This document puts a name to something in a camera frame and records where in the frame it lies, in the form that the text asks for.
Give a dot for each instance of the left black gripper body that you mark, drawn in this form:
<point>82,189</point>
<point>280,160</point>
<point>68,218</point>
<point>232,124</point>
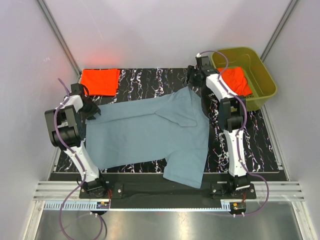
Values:
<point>90,109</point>

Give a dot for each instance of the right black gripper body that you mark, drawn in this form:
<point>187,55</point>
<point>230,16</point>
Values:
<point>193,79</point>

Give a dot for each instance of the grey-blue t-shirt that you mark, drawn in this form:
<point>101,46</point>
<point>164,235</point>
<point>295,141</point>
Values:
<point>172,127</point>

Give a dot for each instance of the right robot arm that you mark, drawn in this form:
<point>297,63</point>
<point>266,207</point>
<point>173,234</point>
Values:
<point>232,119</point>

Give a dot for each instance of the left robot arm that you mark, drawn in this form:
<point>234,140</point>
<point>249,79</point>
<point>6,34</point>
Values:
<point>66,132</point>

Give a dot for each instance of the folded orange t-shirt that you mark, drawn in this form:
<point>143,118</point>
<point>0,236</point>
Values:
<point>100,82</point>

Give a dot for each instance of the orange t-shirt in bin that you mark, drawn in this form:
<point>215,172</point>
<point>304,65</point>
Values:
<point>236,80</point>

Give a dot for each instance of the black marbled table mat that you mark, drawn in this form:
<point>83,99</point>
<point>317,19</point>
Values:
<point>143,83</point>

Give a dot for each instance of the olive green plastic bin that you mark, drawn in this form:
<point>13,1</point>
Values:
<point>258,78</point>

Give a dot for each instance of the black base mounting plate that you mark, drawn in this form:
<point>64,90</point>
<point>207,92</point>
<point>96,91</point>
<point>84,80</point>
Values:
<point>146,191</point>

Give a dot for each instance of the left orange connector box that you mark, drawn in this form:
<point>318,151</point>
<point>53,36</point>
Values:
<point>103,205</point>

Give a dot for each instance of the orange connector box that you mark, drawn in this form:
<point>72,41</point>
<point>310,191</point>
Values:
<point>237,206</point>
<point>103,205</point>

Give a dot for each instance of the right orange connector box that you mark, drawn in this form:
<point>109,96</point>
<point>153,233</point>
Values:
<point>237,206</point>

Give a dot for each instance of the left aluminium corner post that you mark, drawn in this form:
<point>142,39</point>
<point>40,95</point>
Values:
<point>45,10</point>

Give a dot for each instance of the aluminium corner post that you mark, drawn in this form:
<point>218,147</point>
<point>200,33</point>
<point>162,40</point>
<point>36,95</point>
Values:
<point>45,10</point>
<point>279,28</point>

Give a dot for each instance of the aluminium frame rail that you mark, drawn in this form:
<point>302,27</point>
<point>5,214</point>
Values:
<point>60,194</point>

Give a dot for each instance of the right aluminium corner post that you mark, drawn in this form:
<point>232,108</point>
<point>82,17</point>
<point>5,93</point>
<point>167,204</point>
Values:
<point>279,28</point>

